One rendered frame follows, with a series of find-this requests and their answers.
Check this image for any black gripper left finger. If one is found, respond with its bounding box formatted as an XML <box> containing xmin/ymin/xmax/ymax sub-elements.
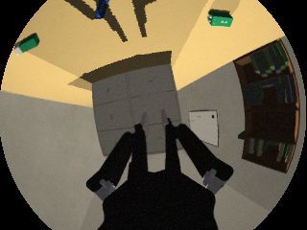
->
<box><xmin>86</xmin><ymin>112</ymin><xmax>149</xmax><ymax>208</ymax></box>

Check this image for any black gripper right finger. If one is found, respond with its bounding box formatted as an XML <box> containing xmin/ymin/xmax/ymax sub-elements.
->
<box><xmin>160</xmin><ymin>109</ymin><xmax>233</xmax><ymax>206</ymax></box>

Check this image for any blue aa battery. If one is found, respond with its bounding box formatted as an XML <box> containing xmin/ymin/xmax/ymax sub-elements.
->
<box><xmin>95</xmin><ymin>0</ymin><xmax>109</xmax><ymax>19</ymax></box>

